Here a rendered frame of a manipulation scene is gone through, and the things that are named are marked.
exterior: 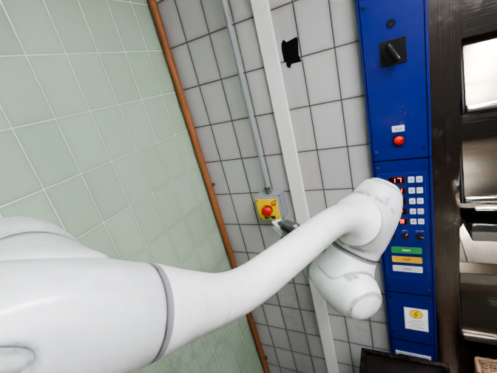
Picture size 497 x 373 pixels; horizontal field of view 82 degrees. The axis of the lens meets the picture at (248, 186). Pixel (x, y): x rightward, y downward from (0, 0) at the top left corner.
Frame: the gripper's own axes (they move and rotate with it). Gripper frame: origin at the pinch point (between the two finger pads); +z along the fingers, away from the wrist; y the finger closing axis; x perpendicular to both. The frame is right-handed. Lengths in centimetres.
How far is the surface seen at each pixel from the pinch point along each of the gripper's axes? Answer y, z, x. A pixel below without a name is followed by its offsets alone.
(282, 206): -0.1, 13.3, 6.9
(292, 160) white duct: -16.5, 11.3, 13.8
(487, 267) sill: 28, -25, 58
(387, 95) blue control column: -33.2, -11.9, 35.3
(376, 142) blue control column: -20.0, -9.1, 32.5
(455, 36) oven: -44, -21, 49
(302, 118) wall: -30.3, 8.6, 19.0
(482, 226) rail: 2, -34, 42
